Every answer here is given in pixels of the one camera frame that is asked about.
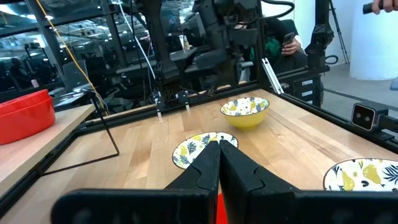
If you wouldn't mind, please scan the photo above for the black handheld handle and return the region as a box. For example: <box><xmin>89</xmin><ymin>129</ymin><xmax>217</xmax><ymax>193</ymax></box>
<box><xmin>362</xmin><ymin>1</ymin><xmax>384</xmax><ymax>15</ymax></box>

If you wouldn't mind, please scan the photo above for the person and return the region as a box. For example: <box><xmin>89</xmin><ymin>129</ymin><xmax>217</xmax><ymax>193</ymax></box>
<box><xmin>242</xmin><ymin>18</ymin><xmax>308</xmax><ymax>74</ymax></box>

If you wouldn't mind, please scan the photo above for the black tripod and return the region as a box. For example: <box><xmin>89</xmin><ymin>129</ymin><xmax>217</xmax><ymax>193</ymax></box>
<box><xmin>328</xmin><ymin>0</ymin><xmax>351</xmax><ymax>65</ymax></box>

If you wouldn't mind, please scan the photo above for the person's smartphone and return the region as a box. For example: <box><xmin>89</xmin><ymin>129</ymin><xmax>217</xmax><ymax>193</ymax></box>
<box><xmin>282</xmin><ymin>32</ymin><xmax>296</xmax><ymax>46</ymax></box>

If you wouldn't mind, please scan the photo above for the wooden shelf with black legs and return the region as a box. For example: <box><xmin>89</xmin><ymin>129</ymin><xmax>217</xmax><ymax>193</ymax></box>
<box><xmin>0</xmin><ymin>90</ymin><xmax>121</xmax><ymax>194</ymax></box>

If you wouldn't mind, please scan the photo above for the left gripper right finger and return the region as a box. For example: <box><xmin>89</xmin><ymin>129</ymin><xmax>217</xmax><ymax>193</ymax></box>
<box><xmin>220</xmin><ymin>140</ymin><xmax>398</xmax><ymax>224</ymax></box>

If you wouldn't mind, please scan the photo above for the black aluminium table frame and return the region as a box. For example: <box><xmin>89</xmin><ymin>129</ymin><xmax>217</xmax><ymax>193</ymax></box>
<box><xmin>0</xmin><ymin>0</ymin><xmax>398</xmax><ymax>217</ymax></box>

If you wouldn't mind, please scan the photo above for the grey office chair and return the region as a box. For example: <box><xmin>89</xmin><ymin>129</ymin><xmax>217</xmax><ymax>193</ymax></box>
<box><xmin>61</xmin><ymin>58</ymin><xmax>91</xmax><ymax>91</ymax></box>

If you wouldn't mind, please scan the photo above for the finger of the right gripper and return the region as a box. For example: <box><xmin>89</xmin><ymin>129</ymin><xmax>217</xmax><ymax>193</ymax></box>
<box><xmin>229</xmin><ymin>51</ymin><xmax>242</xmax><ymax>87</ymax></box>
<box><xmin>194</xmin><ymin>49</ymin><xmax>231</xmax><ymax>88</ymax></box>

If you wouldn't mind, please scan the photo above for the yellow pear-print ceramic bowl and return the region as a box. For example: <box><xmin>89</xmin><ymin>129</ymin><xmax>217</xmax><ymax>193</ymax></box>
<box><xmin>322</xmin><ymin>157</ymin><xmax>398</xmax><ymax>192</ymax></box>
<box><xmin>220</xmin><ymin>96</ymin><xmax>271</xmax><ymax>130</ymax></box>

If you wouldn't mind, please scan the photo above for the black drawer cabinet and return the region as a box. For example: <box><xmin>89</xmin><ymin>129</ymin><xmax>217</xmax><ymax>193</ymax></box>
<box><xmin>278</xmin><ymin>67</ymin><xmax>330</xmax><ymax>108</ymax></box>

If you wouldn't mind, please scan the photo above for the black upright stand post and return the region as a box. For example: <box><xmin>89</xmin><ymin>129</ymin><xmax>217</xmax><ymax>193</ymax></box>
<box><xmin>306</xmin><ymin>0</ymin><xmax>331</xmax><ymax>70</ymax></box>

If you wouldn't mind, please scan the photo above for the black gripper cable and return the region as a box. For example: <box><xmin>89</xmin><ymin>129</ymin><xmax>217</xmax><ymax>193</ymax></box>
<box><xmin>260</xmin><ymin>0</ymin><xmax>295</xmax><ymax>20</ymax></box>

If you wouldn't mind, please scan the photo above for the grey office desk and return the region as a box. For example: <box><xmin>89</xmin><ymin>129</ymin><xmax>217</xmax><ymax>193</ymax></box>
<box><xmin>116</xmin><ymin>46</ymin><xmax>198</xmax><ymax>91</ymax></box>

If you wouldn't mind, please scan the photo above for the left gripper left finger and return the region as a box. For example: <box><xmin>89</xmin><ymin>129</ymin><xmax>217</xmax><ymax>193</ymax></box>
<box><xmin>50</xmin><ymin>141</ymin><xmax>221</xmax><ymax>224</ymax></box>

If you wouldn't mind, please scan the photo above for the small lemon-patterned plate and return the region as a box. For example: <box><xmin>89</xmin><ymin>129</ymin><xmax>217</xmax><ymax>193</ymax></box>
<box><xmin>172</xmin><ymin>131</ymin><xmax>239</xmax><ymax>170</ymax></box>

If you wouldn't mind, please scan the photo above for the small table-level camera box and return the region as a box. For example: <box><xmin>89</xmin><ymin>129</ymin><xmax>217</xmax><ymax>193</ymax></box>
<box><xmin>350</xmin><ymin>102</ymin><xmax>389</xmax><ymax>131</ymax></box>

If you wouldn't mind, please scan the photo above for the silver aluminium bracket strip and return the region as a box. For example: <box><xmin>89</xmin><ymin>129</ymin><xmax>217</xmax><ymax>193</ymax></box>
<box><xmin>261</xmin><ymin>57</ymin><xmax>284</xmax><ymax>95</ymax></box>

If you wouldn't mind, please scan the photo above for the yellow cable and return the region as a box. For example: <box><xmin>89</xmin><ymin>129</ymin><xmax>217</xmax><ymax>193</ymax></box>
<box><xmin>35</xmin><ymin>0</ymin><xmax>107</xmax><ymax>115</ymax></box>

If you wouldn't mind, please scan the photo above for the person's hand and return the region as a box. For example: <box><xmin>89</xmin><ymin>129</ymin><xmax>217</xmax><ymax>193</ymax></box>
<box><xmin>371</xmin><ymin>0</ymin><xmax>398</xmax><ymax>15</ymax></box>

